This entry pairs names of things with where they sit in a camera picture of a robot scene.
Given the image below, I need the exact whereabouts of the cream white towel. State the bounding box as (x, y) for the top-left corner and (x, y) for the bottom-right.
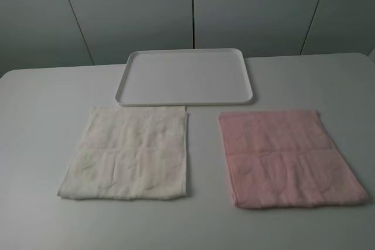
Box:
(57, 106), (189, 200)

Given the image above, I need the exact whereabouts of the pink towel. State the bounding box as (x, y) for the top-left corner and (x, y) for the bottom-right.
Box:
(219, 109), (369, 209)

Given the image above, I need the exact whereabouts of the white rectangular plastic tray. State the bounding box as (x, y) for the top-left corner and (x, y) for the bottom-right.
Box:
(115, 48), (253, 106)

